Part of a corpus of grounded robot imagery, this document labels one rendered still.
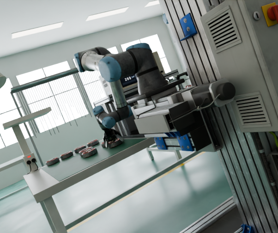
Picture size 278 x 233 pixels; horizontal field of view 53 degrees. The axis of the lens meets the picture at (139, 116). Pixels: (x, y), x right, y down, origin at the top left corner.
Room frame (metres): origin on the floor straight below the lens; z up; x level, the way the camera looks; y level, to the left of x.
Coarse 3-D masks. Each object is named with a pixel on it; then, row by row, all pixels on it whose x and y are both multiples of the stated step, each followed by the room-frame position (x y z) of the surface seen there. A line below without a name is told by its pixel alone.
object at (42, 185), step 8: (136, 144) 1.75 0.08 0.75; (144, 144) 1.77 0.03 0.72; (152, 144) 1.80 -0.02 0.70; (120, 152) 1.70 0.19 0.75; (128, 152) 1.72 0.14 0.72; (136, 152) 1.74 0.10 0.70; (104, 160) 1.65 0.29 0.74; (112, 160) 1.67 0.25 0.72; (120, 160) 1.69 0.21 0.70; (88, 168) 1.60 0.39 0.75; (96, 168) 1.62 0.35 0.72; (104, 168) 1.64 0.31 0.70; (24, 176) 2.30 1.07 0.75; (32, 176) 2.13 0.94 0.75; (40, 176) 1.98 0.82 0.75; (48, 176) 1.85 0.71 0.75; (72, 176) 1.56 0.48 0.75; (80, 176) 1.58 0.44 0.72; (88, 176) 1.60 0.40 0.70; (32, 184) 1.78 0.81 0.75; (40, 184) 1.67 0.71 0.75; (48, 184) 1.58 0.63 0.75; (56, 184) 1.52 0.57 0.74; (64, 184) 1.53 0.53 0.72; (72, 184) 1.55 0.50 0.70; (32, 192) 1.54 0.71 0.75; (40, 192) 1.48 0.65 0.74; (48, 192) 1.49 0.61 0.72; (56, 192) 1.51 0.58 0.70; (40, 200) 1.47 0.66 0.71
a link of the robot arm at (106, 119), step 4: (104, 112) 1.79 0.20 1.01; (112, 112) 1.77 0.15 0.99; (116, 112) 1.77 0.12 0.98; (100, 116) 1.77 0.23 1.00; (104, 116) 1.74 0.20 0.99; (108, 116) 1.73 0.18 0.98; (112, 116) 1.75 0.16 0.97; (116, 116) 1.76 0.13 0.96; (100, 120) 1.76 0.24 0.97; (104, 120) 1.72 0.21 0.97; (108, 120) 1.71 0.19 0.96; (112, 120) 1.72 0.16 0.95; (116, 120) 1.76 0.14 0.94; (104, 124) 1.72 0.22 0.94; (108, 124) 1.72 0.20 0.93; (112, 124) 1.73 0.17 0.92; (108, 128) 1.73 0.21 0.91
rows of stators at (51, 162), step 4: (96, 140) 2.51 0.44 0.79; (88, 144) 2.49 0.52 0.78; (92, 144) 2.48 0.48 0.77; (96, 144) 2.50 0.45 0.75; (76, 148) 2.49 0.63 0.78; (80, 148) 2.43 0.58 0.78; (84, 148) 2.45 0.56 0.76; (68, 152) 2.46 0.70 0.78; (72, 152) 2.43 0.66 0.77; (76, 152) 2.44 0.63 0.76; (60, 156) 2.39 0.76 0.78; (64, 156) 2.37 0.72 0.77; (68, 156) 2.38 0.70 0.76; (48, 160) 2.38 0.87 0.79; (52, 160) 2.33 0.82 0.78; (56, 160) 2.34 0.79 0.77; (48, 164) 2.32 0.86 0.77; (52, 164) 2.32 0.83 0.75
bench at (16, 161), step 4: (20, 156) 5.04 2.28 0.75; (12, 160) 4.76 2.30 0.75; (16, 160) 4.42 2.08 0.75; (20, 160) 4.34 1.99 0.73; (4, 164) 4.66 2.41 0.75; (8, 164) 4.30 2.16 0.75; (12, 164) 4.29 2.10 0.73; (16, 164) 4.31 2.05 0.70; (24, 164) 5.10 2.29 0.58; (0, 168) 4.21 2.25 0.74; (4, 168) 4.23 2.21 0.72; (28, 168) 4.40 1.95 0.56; (28, 172) 5.10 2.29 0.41; (24, 188) 5.03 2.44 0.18; (12, 192) 4.96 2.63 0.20; (16, 192) 4.97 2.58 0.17; (4, 196) 4.88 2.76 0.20; (8, 196) 4.91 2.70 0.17; (0, 200) 4.85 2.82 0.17
